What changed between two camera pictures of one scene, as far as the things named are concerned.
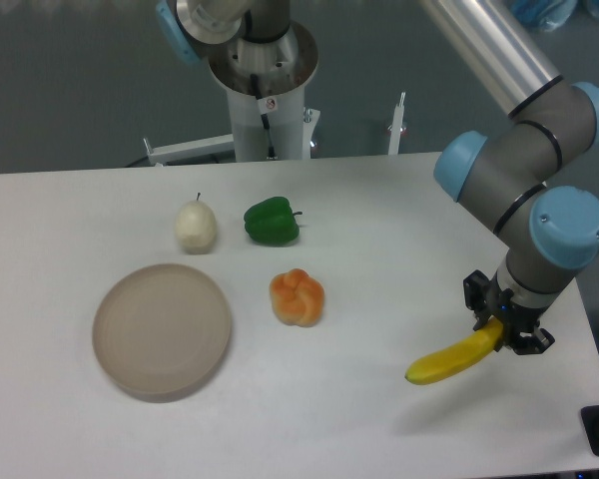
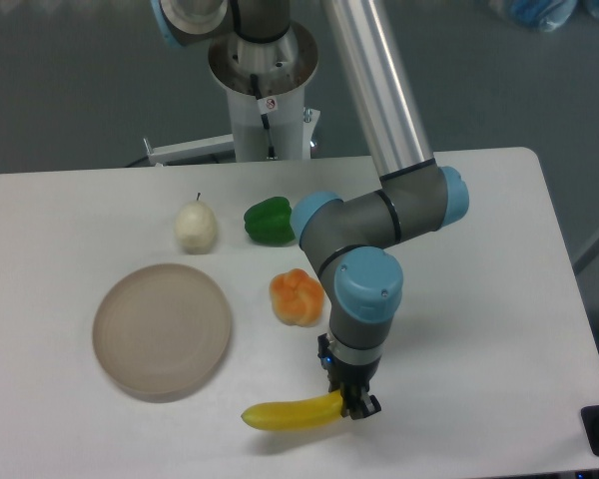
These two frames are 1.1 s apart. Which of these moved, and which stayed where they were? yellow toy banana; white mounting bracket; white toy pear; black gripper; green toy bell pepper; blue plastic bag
Moved: yellow toy banana; black gripper
Stayed: green toy bell pepper; white toy pear; blue plastic bag; white mounting bracket
